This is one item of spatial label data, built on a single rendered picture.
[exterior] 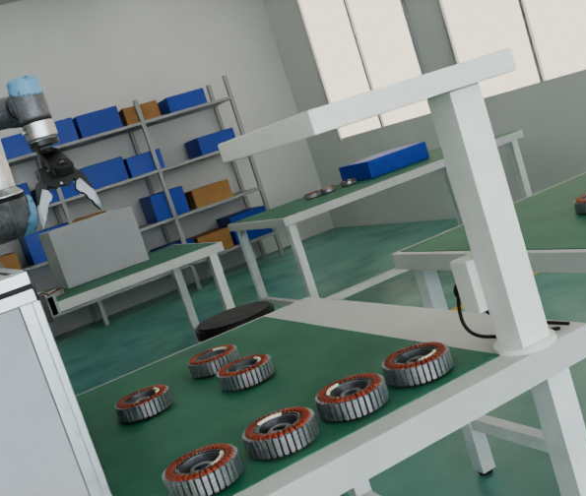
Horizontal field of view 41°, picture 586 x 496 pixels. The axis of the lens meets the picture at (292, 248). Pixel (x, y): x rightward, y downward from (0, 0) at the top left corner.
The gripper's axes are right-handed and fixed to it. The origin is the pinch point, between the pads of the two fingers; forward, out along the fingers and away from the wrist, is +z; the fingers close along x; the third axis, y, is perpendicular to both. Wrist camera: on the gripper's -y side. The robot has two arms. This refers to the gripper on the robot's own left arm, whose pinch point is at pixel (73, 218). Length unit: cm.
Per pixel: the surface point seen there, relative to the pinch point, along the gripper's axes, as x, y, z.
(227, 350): -14, -35, 36
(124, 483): 22, -71, 40
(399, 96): -27, -101, -4
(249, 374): -9, -55, 37
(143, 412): 10, -45, 38
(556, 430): -42, -96, 56
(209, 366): -8, -36, 38
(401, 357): -24, -85, 37
